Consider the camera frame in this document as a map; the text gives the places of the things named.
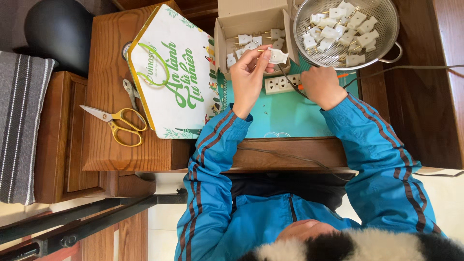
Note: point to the person's right hand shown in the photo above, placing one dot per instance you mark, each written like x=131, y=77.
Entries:
x=324, y=87

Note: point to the person's left hand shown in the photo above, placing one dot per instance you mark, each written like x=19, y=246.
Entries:
x=246, y=83

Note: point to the person's right fingers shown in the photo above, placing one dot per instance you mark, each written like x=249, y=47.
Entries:
x=307, y=82

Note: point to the white two-pin plug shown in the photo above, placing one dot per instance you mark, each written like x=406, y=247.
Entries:
x=278, y=56

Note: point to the white power strip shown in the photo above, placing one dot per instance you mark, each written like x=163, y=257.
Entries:
x=277, y=85

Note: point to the teal mat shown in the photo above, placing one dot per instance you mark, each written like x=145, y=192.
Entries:
x=286, y=116

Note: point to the heap of assembled white plugs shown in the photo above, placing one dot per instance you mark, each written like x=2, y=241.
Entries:
x=340, y=32

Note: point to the loose plugs in carton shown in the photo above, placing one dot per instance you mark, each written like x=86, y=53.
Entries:
x=246, y=40

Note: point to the open cardboard box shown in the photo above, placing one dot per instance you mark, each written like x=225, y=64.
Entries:
x=250, y=18

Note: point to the metal mesh colander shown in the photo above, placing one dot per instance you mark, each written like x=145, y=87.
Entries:
x=388, y=25

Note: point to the white hexagonal gift box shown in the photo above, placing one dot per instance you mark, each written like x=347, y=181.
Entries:
x=170, y=72

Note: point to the black white fur collar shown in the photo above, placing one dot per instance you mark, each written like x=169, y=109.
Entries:
x=362, y=246

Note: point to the silver pliers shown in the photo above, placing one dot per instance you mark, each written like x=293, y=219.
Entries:
x=129, y=92

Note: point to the round tape roll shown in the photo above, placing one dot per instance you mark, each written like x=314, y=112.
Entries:
x=125, y=50

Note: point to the black round helmet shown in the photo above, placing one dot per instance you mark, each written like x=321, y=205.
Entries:
x=60, y=32

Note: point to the grey striped cushion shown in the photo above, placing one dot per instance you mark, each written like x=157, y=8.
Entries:
x=21, y=127

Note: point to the black metal frame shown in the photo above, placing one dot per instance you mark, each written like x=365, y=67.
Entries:
x=90, y=221

